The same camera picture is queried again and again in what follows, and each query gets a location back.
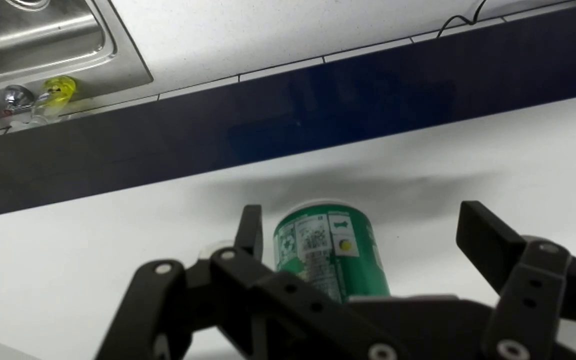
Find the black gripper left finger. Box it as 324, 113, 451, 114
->
93, 205, 408, 360

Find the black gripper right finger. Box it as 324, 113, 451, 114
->
456, 201, 576, 360

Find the green soda can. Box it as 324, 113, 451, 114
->
273, 203, 390, 302

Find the yellow soap bottle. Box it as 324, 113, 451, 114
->
33, 76, 78, 114

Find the stainless double sink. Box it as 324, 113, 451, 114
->
0, 0, 152, 99

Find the black power cord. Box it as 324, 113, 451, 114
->
433, 0, 491, 40

